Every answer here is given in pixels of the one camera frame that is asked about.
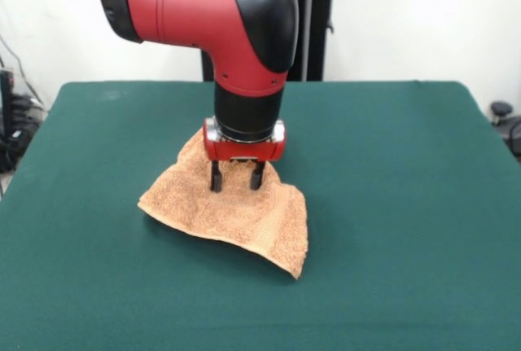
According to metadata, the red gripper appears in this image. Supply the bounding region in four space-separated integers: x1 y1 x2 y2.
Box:
203 118 287 193

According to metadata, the tan terry towel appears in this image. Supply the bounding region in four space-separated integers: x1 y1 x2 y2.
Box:
137 129 309 281

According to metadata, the dark green table cloth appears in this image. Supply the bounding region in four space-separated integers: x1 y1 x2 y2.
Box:
0 80 521 351

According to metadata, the black equipment pile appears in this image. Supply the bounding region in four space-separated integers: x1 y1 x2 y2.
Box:
0 94 48 173

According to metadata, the black computer tower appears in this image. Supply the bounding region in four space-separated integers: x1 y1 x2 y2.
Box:
0 68 16 140

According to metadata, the black office chair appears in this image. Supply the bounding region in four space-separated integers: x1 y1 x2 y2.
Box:
489 100 521 165

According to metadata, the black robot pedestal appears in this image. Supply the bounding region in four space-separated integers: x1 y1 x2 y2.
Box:
200 0 354 82

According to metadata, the grey cable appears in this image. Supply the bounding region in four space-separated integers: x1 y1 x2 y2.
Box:
0 35 42 103

